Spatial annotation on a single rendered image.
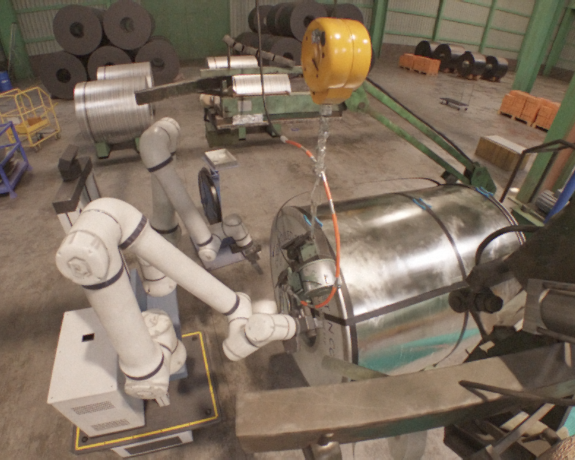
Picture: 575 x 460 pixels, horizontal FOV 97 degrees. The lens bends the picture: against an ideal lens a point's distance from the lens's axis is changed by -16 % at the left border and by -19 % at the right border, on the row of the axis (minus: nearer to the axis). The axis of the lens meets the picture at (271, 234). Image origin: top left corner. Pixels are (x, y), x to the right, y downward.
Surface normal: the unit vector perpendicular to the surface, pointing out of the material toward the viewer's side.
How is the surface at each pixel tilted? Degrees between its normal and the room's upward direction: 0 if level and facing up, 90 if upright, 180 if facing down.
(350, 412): 4
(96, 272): 88
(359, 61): 87
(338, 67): 98
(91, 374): 0
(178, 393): 0
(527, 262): 90
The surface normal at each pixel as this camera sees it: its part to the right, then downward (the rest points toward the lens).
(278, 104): 0.30, 0.59
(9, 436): 0.02, -0.79
